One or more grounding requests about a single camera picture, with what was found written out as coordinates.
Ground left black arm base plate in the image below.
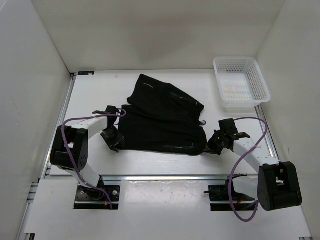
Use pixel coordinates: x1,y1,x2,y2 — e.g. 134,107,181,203
73,184,121,210

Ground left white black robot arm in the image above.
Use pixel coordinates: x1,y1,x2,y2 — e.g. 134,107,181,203
50,114,125,200

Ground white perforated plastic basket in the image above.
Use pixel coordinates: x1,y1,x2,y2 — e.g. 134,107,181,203
213,56,271,112

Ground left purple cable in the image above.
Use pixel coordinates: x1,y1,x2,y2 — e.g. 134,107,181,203
61,108,128,210

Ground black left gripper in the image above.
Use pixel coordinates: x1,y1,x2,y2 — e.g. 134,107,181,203
100,126,125,152

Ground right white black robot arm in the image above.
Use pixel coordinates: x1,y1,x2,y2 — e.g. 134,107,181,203
207,130,303,212

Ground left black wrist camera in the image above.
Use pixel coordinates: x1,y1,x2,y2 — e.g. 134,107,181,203
92,105,121,118

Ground silver aluminium table rail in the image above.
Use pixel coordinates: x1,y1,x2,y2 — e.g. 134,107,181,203
39,72,285,182

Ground small dark corner label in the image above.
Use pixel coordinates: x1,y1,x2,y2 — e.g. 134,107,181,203
77,71,95,76

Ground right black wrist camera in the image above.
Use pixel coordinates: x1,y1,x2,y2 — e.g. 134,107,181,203
218,118,251,141

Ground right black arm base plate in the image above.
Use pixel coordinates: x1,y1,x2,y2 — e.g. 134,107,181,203
204,181,256,212

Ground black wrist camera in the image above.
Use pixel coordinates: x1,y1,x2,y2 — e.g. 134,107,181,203
92,105,121,118
218,118,251,141

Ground black shorts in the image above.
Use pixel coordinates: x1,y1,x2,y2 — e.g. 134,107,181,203
118,74,207,156

